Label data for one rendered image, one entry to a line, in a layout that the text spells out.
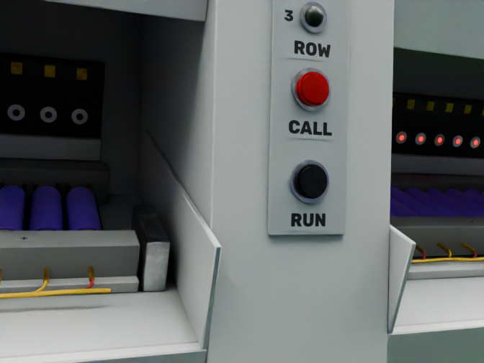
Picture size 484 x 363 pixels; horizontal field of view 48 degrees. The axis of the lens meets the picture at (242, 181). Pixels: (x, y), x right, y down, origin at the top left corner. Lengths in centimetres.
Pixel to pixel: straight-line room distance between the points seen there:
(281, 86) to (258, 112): 2
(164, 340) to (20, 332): 6
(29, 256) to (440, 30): 24
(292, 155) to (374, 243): 6
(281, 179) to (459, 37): 14
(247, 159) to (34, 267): 11
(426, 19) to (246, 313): 18
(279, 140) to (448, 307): 15
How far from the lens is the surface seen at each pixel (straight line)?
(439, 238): 39
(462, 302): 34
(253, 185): 24
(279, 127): 25
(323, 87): 26
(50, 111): 40
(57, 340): 25
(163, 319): 26
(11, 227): 30
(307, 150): 25
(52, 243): 28
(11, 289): 28
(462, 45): 34
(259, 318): 25
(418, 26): 32
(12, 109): 40
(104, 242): 28
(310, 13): 26
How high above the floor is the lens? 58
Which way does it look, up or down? 1 degrees up
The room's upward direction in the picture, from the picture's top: 1 degrees clockwise
